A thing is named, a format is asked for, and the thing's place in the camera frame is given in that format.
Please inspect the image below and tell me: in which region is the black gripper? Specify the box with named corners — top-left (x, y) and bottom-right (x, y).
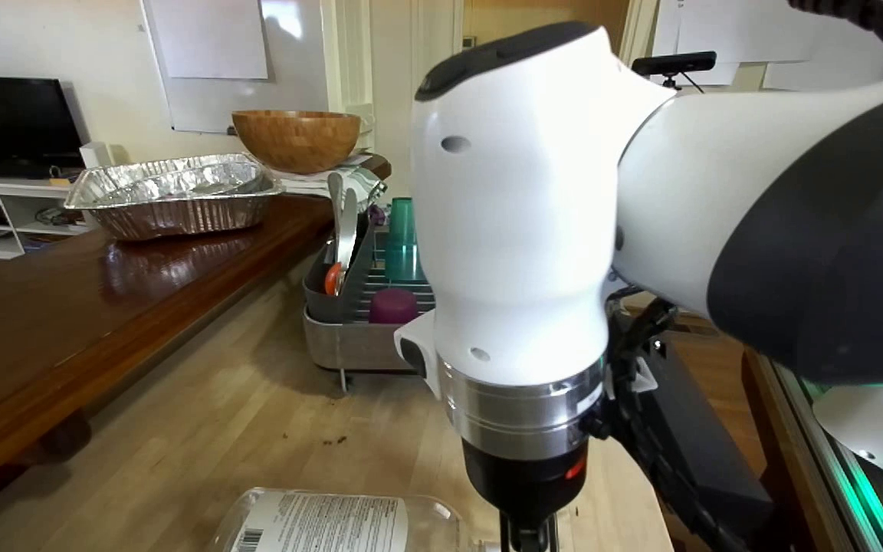
top-left (459, 438), bottom-right (591, 552)

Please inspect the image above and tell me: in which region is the clear plastic bottle white pump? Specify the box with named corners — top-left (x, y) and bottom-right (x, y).
top-left (208, 489), bottom-right (467, 552)

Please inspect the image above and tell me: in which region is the pink plastic bowl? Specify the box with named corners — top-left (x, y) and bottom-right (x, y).
top-left (363, 285), bottom-right (422, 328)

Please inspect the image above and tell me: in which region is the teal plastic cup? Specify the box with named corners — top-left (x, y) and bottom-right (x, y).
top-left (387, 195), bottom-right (420, 247)
top-left (383, 239), bottom-right (427, 285)

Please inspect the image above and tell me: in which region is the silver metal kitchen utensil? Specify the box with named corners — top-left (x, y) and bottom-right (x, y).
top-left (324, 167), bottom-right (388, 277)

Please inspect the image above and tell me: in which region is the brown wooden bowl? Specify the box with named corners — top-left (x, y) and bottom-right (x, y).
top-left (227, 108), bottom-right (363, 178)

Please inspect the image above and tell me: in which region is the aluminium foil baking tray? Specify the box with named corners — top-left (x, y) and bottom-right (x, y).
top-left (60, 150), bottom-right (288, 245)

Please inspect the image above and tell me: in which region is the white low shelf unit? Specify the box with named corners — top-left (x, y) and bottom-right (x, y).
top-left (0, 171), bottom-right (97, 265)

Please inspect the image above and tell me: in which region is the black flat screen monitor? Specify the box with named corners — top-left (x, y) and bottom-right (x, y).
top-left (0, 75), bottom-right (93, 183)

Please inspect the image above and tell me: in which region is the steel wire dish rack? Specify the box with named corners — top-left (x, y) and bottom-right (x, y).
top-left (299, 195), bottom-right (440, 398)

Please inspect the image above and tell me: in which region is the orange-handled utensil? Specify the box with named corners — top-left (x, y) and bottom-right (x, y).
top-left (317, 260), bottom-right (347, 300)

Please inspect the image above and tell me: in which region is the robot mount table aluminium frame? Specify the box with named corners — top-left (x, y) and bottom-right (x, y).
top-left (738, 348), bottom-right (883, 552)

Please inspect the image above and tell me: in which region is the black bar camera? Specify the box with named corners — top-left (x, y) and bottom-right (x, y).
top-left (629, 50), bottom-right (720, 80)

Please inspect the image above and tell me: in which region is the white wall whiteboard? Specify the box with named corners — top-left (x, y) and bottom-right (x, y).
top-left (134, 0), bottom-right (335, 139)

